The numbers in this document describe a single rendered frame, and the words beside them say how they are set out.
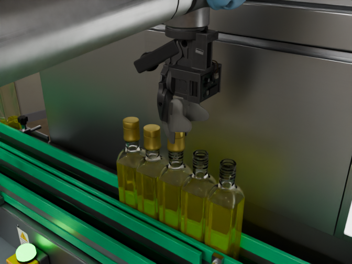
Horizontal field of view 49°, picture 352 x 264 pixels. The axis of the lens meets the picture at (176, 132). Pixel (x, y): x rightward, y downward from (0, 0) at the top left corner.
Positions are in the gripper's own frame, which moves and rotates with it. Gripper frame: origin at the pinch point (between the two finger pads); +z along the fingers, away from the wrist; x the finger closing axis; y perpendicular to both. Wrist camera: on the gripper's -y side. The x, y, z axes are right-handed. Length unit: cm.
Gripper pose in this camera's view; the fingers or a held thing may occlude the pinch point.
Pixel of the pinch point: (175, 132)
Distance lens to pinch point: 73.6
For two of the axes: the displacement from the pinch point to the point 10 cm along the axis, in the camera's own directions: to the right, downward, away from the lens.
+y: 8.1, 2.6, -5.2
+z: 0.0, 8.9, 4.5
